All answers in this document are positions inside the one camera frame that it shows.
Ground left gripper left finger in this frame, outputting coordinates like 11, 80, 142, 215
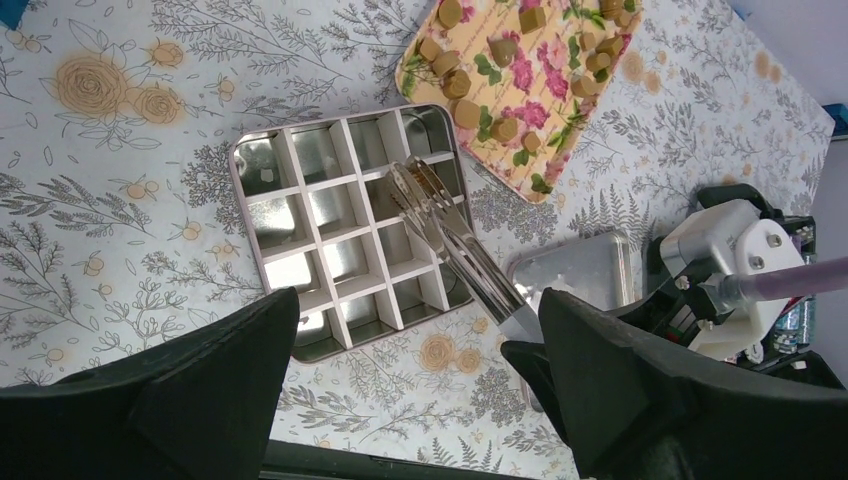
1, 288, 300, 479

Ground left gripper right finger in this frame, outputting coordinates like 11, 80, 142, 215
537, 289, 847, 479

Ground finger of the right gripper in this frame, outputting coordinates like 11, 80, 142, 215
500, 340, 564, 438

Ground silver metal tongs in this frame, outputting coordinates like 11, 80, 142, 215
385, 156, 543, 344

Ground compartmented metal chocolate tin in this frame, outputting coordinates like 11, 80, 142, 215
229, 104, 471, 363

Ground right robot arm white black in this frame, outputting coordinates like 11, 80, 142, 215
501, 184, 847, 463

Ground silver tin lid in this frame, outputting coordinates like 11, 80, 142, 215
504, 230, 634, 412

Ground black poker chip case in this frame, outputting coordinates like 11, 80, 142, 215
733, 294, 846, 390

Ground floral rectangular tray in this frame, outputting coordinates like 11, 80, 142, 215
395, 1, 643, 204

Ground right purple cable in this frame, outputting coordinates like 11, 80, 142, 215
718, 256, 848, 310

